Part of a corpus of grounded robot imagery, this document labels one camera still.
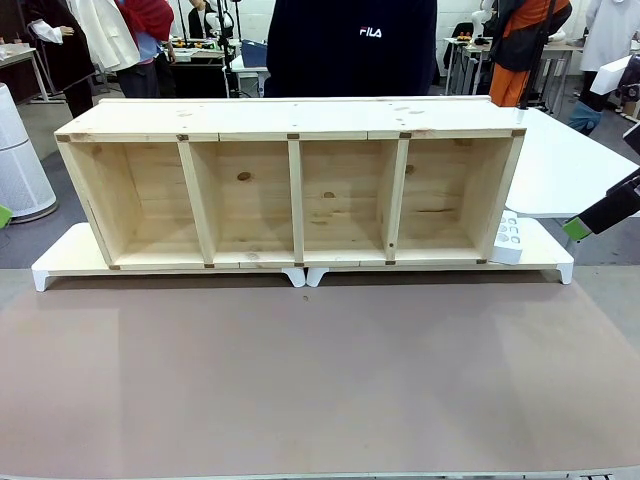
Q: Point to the white riser stand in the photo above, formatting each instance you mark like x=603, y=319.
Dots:
x=545, y=250
x=75, y=250

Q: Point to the four-compartment wooden shelf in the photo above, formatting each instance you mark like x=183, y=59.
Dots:
x=250, y=120

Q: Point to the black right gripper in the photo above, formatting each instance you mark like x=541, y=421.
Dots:
x=617, y=205

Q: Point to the mannequin in black coat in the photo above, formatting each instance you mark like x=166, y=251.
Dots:
x=60, y=50

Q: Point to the person in orange trousers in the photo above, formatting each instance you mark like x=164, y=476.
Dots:
x=520, y=45

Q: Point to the grey background workbench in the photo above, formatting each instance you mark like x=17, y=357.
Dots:
x=472, y=50

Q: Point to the person in black FILA sweater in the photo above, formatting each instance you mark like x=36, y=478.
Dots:
x=350, y=60

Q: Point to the person in white coat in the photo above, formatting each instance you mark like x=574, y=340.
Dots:
x=605, y=35

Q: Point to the hanging white coat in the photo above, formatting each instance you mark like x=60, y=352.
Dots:
x=112, y=35

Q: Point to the blue bag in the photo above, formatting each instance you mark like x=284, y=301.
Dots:
x=585, y=117

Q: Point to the white cylindrical air purifier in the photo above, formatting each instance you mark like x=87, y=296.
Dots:
x=20, y=170

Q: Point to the person in red top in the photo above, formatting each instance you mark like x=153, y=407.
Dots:
x=145, y=30

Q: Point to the grey background desk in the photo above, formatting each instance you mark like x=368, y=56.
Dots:
x=15, y=57

